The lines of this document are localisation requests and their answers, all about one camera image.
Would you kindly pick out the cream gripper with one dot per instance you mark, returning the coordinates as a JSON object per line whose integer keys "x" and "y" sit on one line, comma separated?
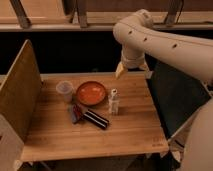
{"x": 131, "y": 59}

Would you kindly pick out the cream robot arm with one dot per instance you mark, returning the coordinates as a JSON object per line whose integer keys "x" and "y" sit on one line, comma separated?
{"x": 191, "y": 55}

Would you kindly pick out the orange bowl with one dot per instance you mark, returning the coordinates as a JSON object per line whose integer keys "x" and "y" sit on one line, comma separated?
{"x": 91, "y": 93}

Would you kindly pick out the black striped rectangular box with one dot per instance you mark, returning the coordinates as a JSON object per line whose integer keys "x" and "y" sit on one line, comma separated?
{"x": 96, "y": 119}

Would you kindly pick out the clear plastic cup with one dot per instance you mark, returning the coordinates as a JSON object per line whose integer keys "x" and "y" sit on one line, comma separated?
{"x": 65, "y": 90}

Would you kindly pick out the wooden side panel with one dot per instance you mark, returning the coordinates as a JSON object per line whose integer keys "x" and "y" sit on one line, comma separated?
{"x": 19, "y": 91}

